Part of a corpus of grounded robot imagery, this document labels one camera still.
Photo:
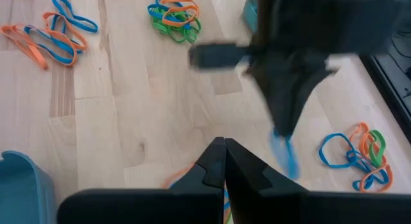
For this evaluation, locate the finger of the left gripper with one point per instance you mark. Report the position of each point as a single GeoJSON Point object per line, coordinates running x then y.
{"type": "Point", "coordinates": [302, 79]}
{"type": "Point", "coordinates": [269, 76]}

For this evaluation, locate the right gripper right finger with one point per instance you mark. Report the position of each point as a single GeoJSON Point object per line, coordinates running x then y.
{"type": "Point", "coordinates": [273, 204]}

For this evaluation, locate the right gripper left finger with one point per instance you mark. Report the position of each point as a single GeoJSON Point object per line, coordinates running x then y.
{"type": "Point", "coordinates": [180, 204]}

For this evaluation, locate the light teal plastic basket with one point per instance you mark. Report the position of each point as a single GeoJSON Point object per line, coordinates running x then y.
{"type": "Point", "coordinates": [248, 9]}

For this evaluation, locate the dark teal plastic basket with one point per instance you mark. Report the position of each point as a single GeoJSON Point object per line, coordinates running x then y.
{"type": "Point", "coordinates": [22, 188]}

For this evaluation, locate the black metal table frame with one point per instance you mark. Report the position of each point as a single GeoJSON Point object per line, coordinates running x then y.
{"type": "Point", "coordinates": [388, 89]}

